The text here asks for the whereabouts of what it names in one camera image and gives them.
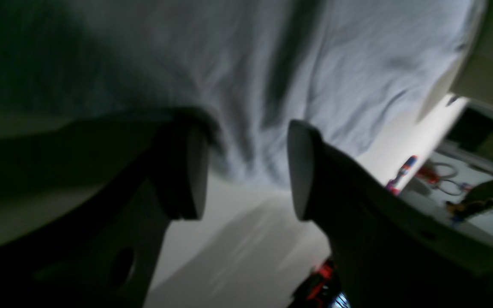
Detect grey T-shirt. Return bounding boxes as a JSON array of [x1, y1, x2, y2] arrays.
[[0, 0, 484, 187]]

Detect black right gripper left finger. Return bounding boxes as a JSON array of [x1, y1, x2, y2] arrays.
[[0, 109, 209, 308]]

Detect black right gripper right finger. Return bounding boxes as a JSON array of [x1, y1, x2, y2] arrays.
[[287, 120, 493, 308]]

